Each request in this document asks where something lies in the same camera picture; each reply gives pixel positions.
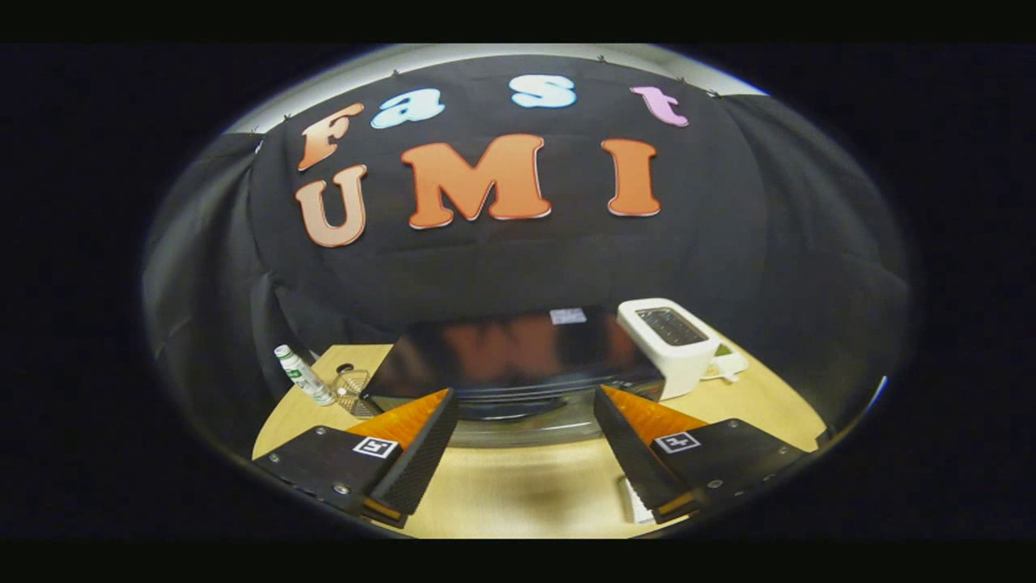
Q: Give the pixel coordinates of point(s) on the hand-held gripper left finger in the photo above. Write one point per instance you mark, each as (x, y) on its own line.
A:
(421, 461)

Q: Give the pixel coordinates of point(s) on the white plastic tray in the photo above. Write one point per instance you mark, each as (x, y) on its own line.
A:
(635, 502)

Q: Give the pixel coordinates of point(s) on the black toaster oven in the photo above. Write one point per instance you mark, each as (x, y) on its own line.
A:
(502, 348)

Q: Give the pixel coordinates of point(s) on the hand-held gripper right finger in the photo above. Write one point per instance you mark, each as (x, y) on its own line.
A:
(627, 453)

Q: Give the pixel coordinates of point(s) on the white divided spice dish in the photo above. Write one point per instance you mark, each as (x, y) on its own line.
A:
(728, 363)

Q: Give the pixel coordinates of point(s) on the black backdrop cloth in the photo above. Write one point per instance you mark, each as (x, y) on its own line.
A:
(518, 259)

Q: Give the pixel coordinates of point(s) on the white slot toaster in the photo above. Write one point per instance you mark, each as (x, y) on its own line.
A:
(676, 356)

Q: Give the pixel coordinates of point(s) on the white green-label bottle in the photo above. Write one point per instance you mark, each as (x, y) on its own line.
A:
(303, 376)

